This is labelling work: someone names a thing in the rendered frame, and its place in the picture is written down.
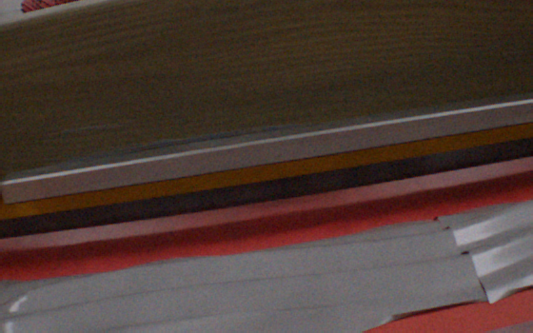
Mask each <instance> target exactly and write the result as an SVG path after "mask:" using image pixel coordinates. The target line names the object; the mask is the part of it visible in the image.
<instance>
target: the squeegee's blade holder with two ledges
mask: <svg viewBox="0 0 533 333"><path fill-rule="evenodd" d="M532 123H533V91H532V92H527V93H517V94H512V95H507V96H502V97H498V96H496V97H490V98H485V99H480V100H475V101H463V102H459V103H453V104H447V105H441V106H436V107H433V106H430V107H424V108H414V109H408V110H401V111H396V112H389V113H384V114H377V115H371V116H365V117H362V116H359V117H353V118H346V119H341V120H334V121H328V122H322V123H316V124H309V125H303V126H297V127H285V128H278V129H273V130H266V132H259V133H252V134H247V135H241V136H234V137H228V138H221V139H215V140H208V141H203V142H196V143H190V144H183V145H178V146H172V147H160V148H155V149H149V150H142V151H136V152H131V153H125V154H119V155H113V156H108V157H102V158H96V159H90V160H85V161H79V162H74V163H68V164H62V165H58V166H48V167H38V168H32V169H27V170H21V171H16V172H12V173H8V174H7V175H6V176H5V177H4V178H3V179H2V180H1V181H0V188H1V194H2V197H3V201H4V204H5V205H14V204H18V203H24V202H34V201H39V200H44V199H49V198H54V197H56V198H60V197H66V196H71V195H76V194H81V193H88V192H92V191H93V192H98V191H104V190H109V189H115V188H121V187H127V186H138V185H143V184H149V183H156V182H162V181H173V180H179V179H186V178H191V177H198V176H204V175H210V174H216V173H223V172H230V171H235V170H242V169H248V168H254V167H266V166H267V165H273V164H279V163H285V162H291V161H297V160H304V159H310V158H317V157H323V156H328V155H335V154H341V153H348V152H353V151H360V150H366V149H372V148H378V147H390V146H396V145H401V144H407V143H413V142H420V141H424V140H431V139H437V138H442V137H448V136H453V135H459V134H469V133H475V132H481V131H487V130H491V129H497V128H502V127H512V126H522V125H527V124H532Z"/></svg>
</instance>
